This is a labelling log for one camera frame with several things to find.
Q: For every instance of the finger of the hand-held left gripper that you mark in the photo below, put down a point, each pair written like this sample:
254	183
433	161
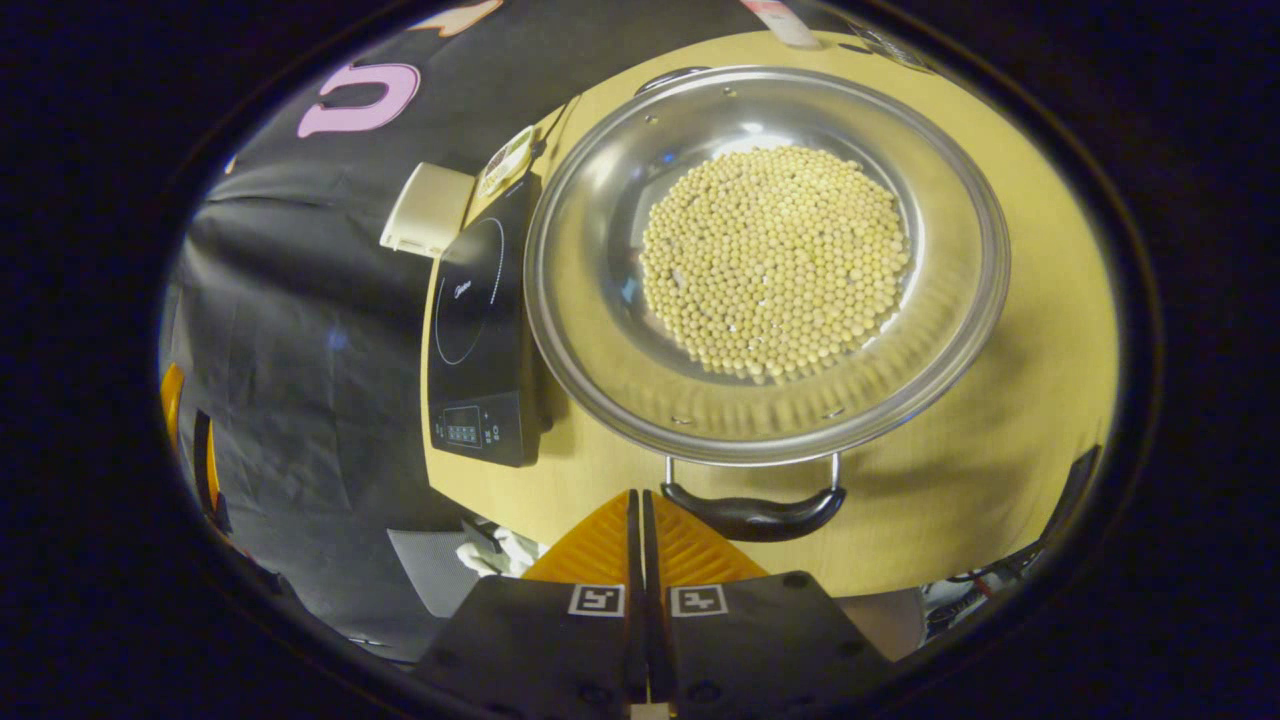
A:
172	400
205	470

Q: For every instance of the white crumpled cloth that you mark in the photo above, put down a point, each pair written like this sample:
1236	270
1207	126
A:
505	555

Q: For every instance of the white plastic toaster box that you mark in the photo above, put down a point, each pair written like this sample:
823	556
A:
425	210

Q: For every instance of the black backdrop cloth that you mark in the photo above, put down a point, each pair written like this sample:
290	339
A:
300	330

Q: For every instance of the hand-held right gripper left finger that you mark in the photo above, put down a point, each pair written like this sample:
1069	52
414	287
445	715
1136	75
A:
540	640

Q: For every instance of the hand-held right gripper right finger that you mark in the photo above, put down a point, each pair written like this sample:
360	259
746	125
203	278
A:
760	640

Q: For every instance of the clear bottle with pink label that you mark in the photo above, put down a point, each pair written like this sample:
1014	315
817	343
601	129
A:
785	18

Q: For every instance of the pile of yellow soybeans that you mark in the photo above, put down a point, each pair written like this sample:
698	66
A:
775	260

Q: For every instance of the black induction cooktop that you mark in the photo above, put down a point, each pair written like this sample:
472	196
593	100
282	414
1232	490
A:
480	300

